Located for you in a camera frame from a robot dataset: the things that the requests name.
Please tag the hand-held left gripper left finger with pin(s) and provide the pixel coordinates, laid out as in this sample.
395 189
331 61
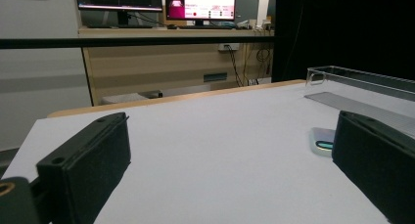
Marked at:
88 165

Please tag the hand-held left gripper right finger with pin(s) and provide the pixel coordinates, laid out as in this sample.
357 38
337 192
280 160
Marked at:
375 162

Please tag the clear acrylic tray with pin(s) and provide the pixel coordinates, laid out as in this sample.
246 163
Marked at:
359 108

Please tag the iridescent phone case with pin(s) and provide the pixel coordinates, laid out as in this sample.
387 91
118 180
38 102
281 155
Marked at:
321 140

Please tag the wooden desk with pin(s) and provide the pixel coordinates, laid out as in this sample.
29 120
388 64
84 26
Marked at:
156 66

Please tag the black horizontal bar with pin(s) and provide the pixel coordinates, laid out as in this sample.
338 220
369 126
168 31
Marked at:
98 42

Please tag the black curtain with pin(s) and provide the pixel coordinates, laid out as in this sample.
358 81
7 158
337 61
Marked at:
342 28

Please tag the black keyboard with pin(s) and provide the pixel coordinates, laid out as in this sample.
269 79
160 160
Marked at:
207 26

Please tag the white power strip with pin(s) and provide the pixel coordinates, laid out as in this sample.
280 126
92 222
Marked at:
228 47

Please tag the bright computer monitor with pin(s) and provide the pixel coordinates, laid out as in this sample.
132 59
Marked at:
208 4

